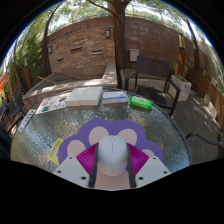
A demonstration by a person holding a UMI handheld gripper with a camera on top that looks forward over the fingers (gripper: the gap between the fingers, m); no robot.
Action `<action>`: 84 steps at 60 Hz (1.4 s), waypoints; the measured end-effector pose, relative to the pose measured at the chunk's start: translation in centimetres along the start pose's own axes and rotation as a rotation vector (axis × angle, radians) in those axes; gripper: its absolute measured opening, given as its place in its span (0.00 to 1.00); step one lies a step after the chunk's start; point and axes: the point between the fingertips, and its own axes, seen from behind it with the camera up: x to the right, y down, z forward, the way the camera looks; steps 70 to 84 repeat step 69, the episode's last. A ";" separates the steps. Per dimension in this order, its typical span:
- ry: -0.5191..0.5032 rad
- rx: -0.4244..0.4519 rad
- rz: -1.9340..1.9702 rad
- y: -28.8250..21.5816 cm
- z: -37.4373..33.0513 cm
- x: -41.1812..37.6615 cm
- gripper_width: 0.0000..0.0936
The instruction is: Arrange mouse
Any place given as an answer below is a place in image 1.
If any white printed strip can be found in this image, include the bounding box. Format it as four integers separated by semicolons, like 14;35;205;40
17;108;37;133

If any yellow card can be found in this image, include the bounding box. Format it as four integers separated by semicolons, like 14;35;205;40
47;137;65;166

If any grey wall utility box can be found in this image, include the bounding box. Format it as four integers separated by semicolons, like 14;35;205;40
128;48;141;62

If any thick tree trunk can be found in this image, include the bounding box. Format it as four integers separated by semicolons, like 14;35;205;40
87;0;148;71

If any dark slatted garden chair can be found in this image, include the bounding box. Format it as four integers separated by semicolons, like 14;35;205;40
124;55;182;117

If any white planter box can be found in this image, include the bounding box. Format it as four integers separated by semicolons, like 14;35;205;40
167;75;193;102

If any purple paw-shaped mouse pad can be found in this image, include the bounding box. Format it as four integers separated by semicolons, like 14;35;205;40
57;119;165;190

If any white and blue book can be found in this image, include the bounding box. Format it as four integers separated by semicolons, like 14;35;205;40
102;90;130;105

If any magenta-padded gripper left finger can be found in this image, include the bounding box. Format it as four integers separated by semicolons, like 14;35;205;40
52;143;100;189

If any green packet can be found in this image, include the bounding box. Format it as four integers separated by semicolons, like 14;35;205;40
129;95;154;111

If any colourful printed leaflet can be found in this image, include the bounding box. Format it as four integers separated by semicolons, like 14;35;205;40
35;92;70;115

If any wooden stick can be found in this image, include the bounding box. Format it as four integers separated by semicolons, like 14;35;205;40
36;75;58;85

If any light grey computer mouse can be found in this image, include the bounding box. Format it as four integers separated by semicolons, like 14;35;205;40
97;134;130;177

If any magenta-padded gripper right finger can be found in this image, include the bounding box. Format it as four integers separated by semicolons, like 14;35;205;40
125;143;172;189

